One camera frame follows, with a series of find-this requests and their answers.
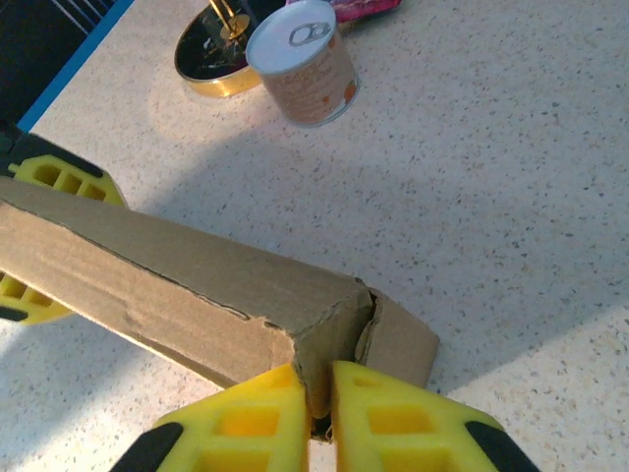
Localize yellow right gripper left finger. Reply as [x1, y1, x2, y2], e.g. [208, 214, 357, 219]
[110, 364, 312, 472]

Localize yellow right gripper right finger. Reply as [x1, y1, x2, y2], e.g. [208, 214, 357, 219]
[331, 361, 544, 472]

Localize brown cardboard paper box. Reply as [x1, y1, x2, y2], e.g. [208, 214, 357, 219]
[0, 176, 441, 439]

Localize gold glass rack stand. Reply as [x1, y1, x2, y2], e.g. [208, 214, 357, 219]
[175, 0, 264, 99]

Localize small white cup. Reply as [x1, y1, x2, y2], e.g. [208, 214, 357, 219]
[245, 0, 361, 129]

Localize pink snack bag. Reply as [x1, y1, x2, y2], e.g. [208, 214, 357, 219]
[326, 0, 404, 33]

